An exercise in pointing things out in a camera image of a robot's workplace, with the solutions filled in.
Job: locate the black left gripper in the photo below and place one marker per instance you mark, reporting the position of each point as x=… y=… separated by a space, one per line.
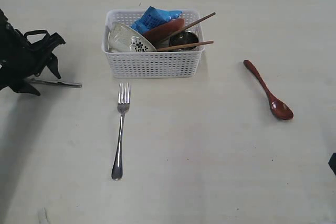
x=24 y=55

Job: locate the silver table knife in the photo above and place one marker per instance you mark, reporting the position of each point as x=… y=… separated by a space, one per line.
x=54 y=83

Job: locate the silver metal fork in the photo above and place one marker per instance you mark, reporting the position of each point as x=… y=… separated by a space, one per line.
x=123 y=107

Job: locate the grey floral ceramic bowl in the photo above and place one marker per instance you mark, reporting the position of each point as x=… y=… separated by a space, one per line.
x=123 y=38

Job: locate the dark red wooden spoon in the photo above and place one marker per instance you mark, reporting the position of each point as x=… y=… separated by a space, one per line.
x=279 y=109

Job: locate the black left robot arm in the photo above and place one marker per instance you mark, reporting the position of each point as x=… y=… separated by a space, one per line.
x=24 y=55

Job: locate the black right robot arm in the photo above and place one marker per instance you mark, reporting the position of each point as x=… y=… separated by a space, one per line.
x=332 y=163

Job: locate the brown wooden bowl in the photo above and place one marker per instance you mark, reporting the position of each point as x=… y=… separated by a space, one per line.
x=160 y=32

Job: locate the blue snack packet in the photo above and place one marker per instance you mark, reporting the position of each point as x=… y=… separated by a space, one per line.
x=154 y=17

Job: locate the white perforated plastic basket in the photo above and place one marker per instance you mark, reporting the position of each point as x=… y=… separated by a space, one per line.
x=176 y=64

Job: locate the stainless steel cup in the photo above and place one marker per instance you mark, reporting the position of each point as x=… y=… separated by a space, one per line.
x=183 y=38

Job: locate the brown wooden chopstick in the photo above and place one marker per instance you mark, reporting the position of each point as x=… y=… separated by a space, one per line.
x=187 y=27
x=170 y=48

